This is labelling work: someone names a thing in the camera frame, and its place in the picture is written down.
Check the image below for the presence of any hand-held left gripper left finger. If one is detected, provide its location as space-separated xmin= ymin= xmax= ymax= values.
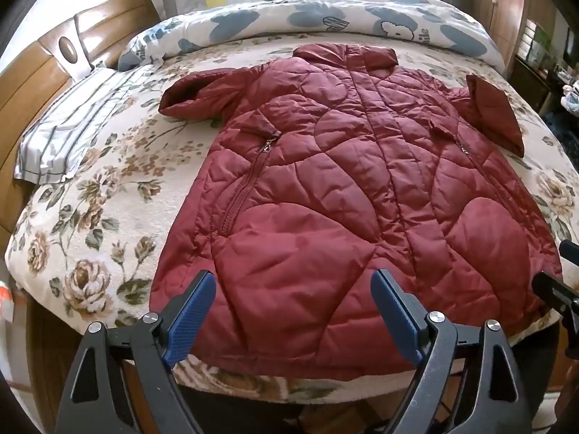
xmin=54 ymin=270 xmax=217 ymax=434

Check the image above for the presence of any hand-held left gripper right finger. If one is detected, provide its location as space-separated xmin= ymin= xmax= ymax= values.
xmin=369 ymin=268 xmax=535 ymax=434

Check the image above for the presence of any red quilted jacket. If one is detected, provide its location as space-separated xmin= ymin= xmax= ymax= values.
xmin=149 ymin=43 xmax=564 ymax=381

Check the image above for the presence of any floral bed blanket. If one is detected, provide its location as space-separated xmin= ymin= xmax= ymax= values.
xmin=4 ymin=36 xmax=579 ymax=405

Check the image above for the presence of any green potted plant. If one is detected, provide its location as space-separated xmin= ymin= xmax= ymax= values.
xmin=526 ymin=26 xmax=556 ymax=69

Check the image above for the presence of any striped white pillow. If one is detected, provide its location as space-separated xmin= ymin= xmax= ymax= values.
xmin=13 ymin=67 xmax=148 ymax=185

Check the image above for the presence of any wooden wardrobe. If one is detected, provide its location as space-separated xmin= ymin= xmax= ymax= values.
xmin=473 ymin=0 xmax=528 ymax=71

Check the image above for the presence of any wooden headboard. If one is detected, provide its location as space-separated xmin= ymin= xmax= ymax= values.
xmin=0 ymin=0 xmax=162 ymax=236

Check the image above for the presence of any blue patterned white duvet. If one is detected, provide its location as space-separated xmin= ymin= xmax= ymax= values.
xmin=118 ymin=0 xmax=506 ymax=73

